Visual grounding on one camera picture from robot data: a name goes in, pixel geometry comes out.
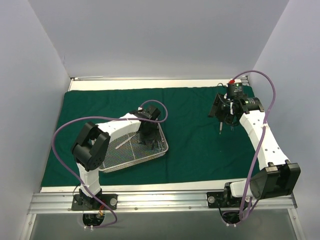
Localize metal mesh instrument tray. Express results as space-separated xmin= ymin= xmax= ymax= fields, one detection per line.
xmin=99 ymin=124 xmax=169 ymax=173

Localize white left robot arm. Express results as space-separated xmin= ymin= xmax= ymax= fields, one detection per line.
xmin=71 ymin=105 xmax=162 ymax=210

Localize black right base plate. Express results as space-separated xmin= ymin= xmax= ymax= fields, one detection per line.
xmin=206 ymin=191 xmax=242 ymax=209

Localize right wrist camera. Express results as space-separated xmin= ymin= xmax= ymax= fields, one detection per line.
xmin=226 ymin=80 xmax=245 ymax=99

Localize green surgical drape cloth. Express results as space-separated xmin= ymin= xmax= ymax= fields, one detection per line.
xmin=41 ymin=86 xmax=255 ymax=187

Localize steel surgical scissors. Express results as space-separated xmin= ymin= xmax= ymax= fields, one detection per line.
xmin=219 ymin=122 xmax=223 ymax=135

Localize aluminium front rail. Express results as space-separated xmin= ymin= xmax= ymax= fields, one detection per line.
xmin=26 ymin=187 xmax=298 ymax=215

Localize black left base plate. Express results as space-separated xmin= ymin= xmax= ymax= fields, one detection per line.
xmin=71 ymin=193 xmax=118 ymax=211

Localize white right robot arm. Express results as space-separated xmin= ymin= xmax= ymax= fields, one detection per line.
xmin=209 ymin=93 xmax=301 ymax=207

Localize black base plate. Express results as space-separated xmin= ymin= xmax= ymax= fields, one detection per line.
xmin=71 ymin=193 xmax=118 ymax=211
xmin=206 ymin=191 xmax=242 ymax=209

